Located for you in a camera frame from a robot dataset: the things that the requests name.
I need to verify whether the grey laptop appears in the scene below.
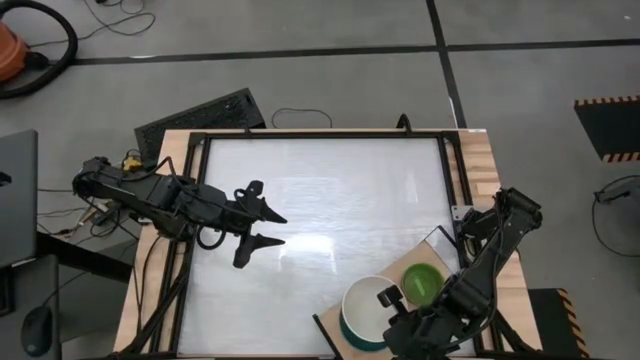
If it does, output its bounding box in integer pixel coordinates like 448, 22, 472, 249
0, 129, 40, 269

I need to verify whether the large black hazard-striped mat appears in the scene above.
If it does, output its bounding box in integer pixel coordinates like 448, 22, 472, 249
573, 94, 640, 164

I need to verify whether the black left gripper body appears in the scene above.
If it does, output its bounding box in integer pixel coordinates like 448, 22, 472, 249
197, 185, 254, 240

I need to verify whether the orange vacuum cleaner body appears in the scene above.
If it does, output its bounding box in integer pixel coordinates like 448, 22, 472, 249
0, 19, 30, 84

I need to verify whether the grey stand base with cable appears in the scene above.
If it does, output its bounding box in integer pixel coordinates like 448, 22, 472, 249
592, 174, 640, 259

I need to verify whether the white glossy table mat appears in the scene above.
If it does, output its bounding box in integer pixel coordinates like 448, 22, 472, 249
177, 137, 476, 357

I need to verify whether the black computer mouse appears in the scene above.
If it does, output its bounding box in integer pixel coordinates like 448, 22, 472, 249
20, 305, 54, 357

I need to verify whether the small black hazard-striped mat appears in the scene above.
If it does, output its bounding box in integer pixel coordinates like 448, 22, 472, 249
528, 288, 591, 360

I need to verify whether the black metal table frame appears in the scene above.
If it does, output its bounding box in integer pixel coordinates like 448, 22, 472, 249
107, 128, 544, 360

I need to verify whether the large white bowl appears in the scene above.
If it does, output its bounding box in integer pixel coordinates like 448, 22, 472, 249
339, 274, 401, 346

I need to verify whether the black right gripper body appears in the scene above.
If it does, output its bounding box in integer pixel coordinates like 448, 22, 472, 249
388, 305, 459, 360

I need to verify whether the tangled cable bundle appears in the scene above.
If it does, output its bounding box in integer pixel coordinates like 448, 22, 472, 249
37, 149, 151, 241

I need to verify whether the thin black floor cable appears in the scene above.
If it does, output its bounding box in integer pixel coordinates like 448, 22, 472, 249
29, 0, 156, 49

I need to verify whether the black looped floor cable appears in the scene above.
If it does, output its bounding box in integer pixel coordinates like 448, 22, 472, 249
271, 107, 334, 130

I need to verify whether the small green translucent bowl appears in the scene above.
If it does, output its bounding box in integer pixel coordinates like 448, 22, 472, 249
401, 262, 445, 307

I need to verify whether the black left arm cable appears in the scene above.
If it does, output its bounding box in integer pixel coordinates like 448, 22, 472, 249
196, 224, 229, 251

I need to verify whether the black perforated panel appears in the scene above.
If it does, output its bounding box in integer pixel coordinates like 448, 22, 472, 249
133, 87, 268, 169

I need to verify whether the large teal bowl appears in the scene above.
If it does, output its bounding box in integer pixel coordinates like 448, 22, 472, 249
339, 309, 389, 353

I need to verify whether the wooden board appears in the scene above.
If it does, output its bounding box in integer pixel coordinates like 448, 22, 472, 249
312, 224, 471, 360

